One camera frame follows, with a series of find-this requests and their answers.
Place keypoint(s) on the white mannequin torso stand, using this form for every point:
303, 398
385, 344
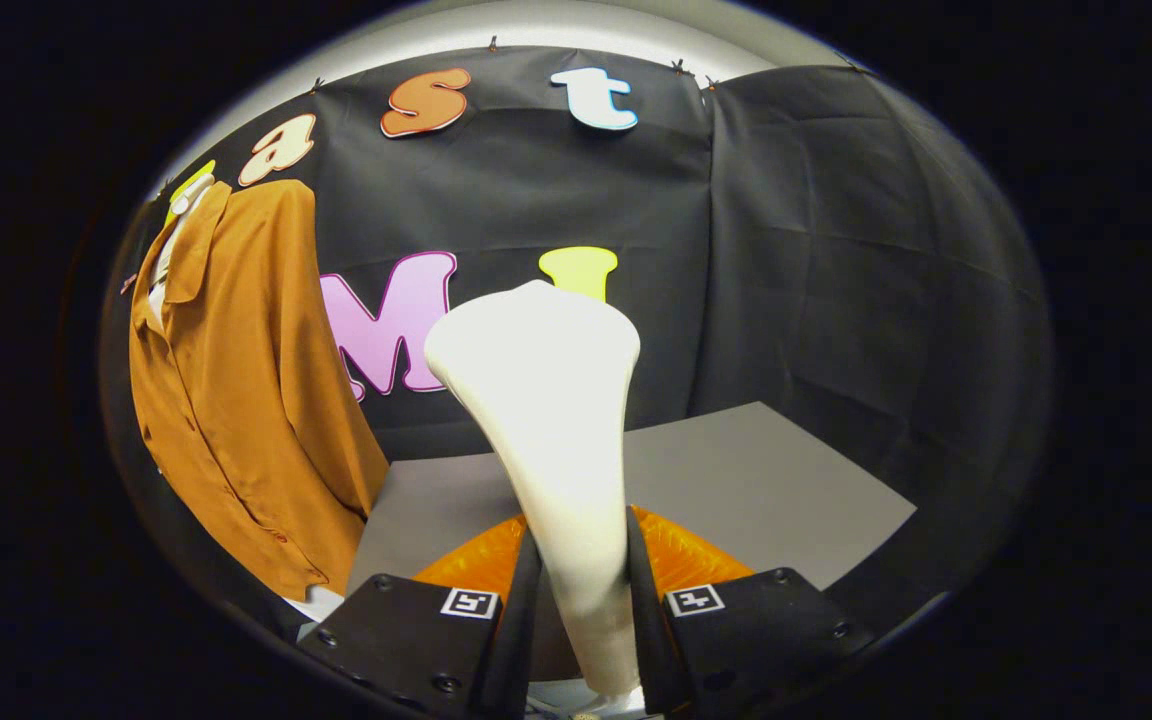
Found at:
316, 604

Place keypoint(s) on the black backdrop cloth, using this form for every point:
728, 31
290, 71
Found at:
816, 250

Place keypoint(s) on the white garment steamer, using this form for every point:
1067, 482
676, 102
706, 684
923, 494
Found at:
556, 420

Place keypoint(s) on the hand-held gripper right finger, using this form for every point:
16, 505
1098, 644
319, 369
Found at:
766, 640

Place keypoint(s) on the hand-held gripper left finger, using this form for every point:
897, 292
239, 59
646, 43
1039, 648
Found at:
406, 640

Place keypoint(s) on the orange button-up shirt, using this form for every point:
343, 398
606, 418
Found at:
246, 400

